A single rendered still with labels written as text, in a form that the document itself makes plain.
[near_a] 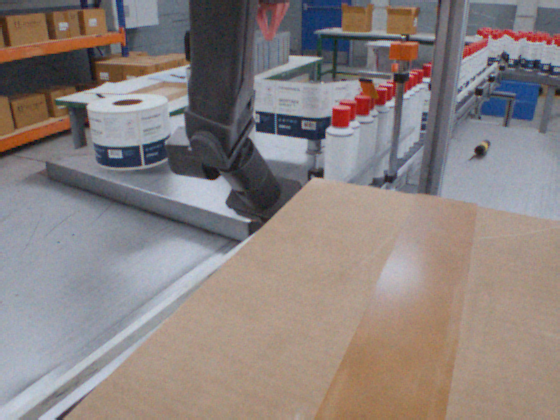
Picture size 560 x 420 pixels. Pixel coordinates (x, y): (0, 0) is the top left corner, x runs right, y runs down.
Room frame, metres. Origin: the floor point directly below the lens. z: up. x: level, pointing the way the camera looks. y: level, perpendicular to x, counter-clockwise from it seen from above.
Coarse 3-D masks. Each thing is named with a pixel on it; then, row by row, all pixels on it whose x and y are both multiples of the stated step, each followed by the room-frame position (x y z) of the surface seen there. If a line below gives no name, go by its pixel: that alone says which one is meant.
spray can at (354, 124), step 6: (342, 102) 0.84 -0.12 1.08; (348, 102) 0.84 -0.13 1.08; (354, 102) 0.84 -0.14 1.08; (354, 108) 0.84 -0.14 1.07; (354, 114) 0.84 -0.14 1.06; (354, 120) 0.84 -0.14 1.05; (354, 126) 0.83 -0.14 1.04; (354, 132) 0.83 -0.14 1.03; (354, 138) 0.83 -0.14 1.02; (354, 144) 0.83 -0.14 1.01; (354, 150) 0.83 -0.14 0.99; (354, 156) 0.83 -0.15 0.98; (354, 162) 0.83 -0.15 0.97; (354, 168) 0.83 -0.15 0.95
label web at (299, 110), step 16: (256, 80) 1.20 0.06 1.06; (272, 80) 1.18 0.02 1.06; (384, 80) 1.24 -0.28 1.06; (256, 96) 1.20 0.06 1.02; (272, 96) 1.18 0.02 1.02; (288, 96) 1.16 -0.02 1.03; (304, 96) 1.14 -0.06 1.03; (320, 96) 1.13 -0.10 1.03; (336, 96) 1.16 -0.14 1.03; (352, 96) 1.18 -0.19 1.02; (256, 112) 1.20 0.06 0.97; (272, 112) 1.18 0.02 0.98; (288, 112) 1.16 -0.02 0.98; (304, 112) 1.14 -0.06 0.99; (320, 112) 1.13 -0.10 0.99; (256, 128) 1.20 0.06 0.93; (272, 128) 1.18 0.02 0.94; (288, 128) 1.16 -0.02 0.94; (304, 128) 1.14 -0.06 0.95; (320, 128) 1.13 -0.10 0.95
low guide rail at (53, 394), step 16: (224, 256) 0.57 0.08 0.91; (208, 272) 0.53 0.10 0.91; (192, 288) 0.50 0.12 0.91; (160, 304) 0.46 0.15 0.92; (176, 304) 0.47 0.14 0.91; (144, 320) 0.42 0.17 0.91; (160, 320) 0.44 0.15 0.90; (128, 336) 0.40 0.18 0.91; (96, 352) 0.37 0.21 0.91; (112, 352) 0.38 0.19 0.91; (80, 368) 0.34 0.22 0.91; (96, 368) 0.35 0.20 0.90; (64, 384) 0.32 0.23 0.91; (80, 384) 0.33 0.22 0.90; (32, 400) 0.30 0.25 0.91; (48, 400) 0.30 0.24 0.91; (16, 416) 0.28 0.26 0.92; (32, 416) 0.28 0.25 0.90
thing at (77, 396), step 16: (368, 160) 0.86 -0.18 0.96; (352, 176) 0.77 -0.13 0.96; (144, 336) 0.34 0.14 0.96; (128, 352) 0.32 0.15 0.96; (112, 368) 0.30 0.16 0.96; (96, 384) 0.28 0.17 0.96; (64, 400) 0.26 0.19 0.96; (80, 400) 0.26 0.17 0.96; (48, 416) 0.24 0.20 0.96; (64, 416) 0.25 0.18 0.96
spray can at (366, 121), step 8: (360, 96) 0.89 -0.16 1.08; (368, 96) 0.89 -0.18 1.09; (360, 104) 0.87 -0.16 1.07; (368, 104) 0.88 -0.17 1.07; (360, 112) 0.87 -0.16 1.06; (368, 112) 0.88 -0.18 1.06; (360, 120) 0.87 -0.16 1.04; (368, 120) 0.87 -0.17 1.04; (360, 128) 0.86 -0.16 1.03; (368, 128) 0.87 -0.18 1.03; (360, 136) 0.86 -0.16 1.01; (368, 136) 0.87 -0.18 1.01; (360, 144) 0.86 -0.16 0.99; (368, 144) 0.87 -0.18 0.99; (360, 152) 0.86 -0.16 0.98; (368, 152) 0.87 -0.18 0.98; (360, 160) 0.86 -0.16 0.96; (368, 176) 0.88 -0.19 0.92; (360, 184) 0.86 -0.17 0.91
